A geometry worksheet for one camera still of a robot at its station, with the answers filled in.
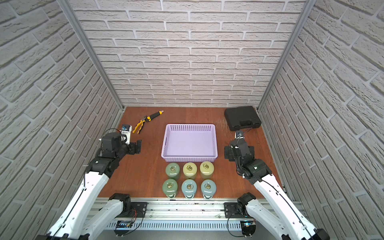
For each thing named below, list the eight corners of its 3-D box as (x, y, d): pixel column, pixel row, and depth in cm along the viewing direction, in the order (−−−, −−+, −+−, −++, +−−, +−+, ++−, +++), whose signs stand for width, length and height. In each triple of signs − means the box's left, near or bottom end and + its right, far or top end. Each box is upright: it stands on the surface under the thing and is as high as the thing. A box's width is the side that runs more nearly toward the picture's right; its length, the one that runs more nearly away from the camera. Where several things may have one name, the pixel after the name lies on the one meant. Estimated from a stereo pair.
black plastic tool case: (231, 131, 105) (232, 127, 102) (223, 111, 117) (224, 108, 114) (260, 127, 108) (262, 123, 104) (249, 108, 120) (251, 104, 116)
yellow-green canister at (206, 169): (200, 179, 85) (200, 173, 78) (200, 167, 90) (200, 161, 82) (212, 179, 86) (214, 173, 78) (212, 167, 90) (213, 161, 82)
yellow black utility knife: (147, 122, 113) (146, 120, 111) (145, 120, 114) (144, 118, 112) (164, 112, 119) (163, 111, 118) (162, 111, 121) (161, 109, 119)
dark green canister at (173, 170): (167, 180, 85) (164, 174, 78) (168, 168, 89) (166, 162, 82) (180, 180, 85) (178, 174, 78) (180, 168, 89) (179, 162, 82)
